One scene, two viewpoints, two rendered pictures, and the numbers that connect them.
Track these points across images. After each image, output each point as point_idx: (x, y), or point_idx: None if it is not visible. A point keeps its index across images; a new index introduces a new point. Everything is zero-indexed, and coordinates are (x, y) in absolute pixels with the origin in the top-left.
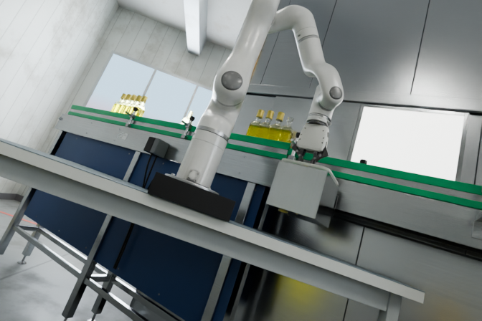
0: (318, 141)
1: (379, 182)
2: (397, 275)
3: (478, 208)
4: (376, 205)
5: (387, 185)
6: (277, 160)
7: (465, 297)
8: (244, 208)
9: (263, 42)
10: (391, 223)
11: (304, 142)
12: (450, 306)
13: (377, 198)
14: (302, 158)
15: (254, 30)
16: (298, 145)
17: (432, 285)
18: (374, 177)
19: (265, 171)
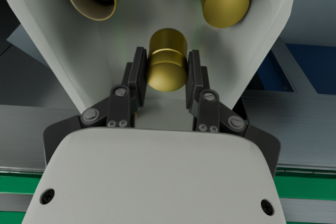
0: (77, 202)
1: (20, 188)
2: (71, 102)
3: None
4: (40, 129)
5: (4, 184)
6: (290, 162)
7: (10, 100)
8: (281, 53)
9: None
10: (21, 107)
11: (208, 168)
12: (28, 91)
13: (32, 143)
14: (189, 93)
15: None
16: (247, 140)
17: (37, 102)
18: (29, 200)
19: (298, 121)
